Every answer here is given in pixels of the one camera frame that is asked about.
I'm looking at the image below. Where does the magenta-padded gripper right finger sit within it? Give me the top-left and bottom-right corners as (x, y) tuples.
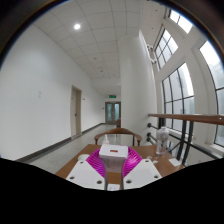
(121, 147), (163, 191)

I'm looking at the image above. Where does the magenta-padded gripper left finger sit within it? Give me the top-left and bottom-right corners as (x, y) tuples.
(65, 148), (108, 191)

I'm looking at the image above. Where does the white block charger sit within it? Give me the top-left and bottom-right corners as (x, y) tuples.
(98, 143), (130, 175)

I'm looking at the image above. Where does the white computer mouse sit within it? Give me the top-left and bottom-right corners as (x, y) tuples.
(77, 153), (91, 162)

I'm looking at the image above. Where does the white paper card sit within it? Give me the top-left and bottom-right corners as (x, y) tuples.
(168, 157), (183, 167)

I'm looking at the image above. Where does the clear plastic water bottle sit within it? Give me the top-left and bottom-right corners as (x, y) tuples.
(155, 126), (171, 156)

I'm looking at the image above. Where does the wooden armchair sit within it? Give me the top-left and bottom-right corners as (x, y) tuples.
(93, 127), (143, 147)

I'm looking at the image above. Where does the grey side door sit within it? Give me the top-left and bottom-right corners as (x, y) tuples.
(69, 84), (83, 138)

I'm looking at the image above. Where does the glass double door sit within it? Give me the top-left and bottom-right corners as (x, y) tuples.
(104, 101), (122, 126)

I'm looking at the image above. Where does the wood-topped black metal railing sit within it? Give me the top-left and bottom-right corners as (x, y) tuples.
(147, 112), (224, 165)

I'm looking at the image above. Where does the tall arched grid window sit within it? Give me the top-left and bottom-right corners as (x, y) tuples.
(161, 62), (195, 135)

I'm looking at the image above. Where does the small upper grid window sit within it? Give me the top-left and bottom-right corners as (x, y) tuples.
(153, 28), (180, 71)

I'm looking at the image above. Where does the high clerestory window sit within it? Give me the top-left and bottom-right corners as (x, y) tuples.
(167, 8), (194, 35)

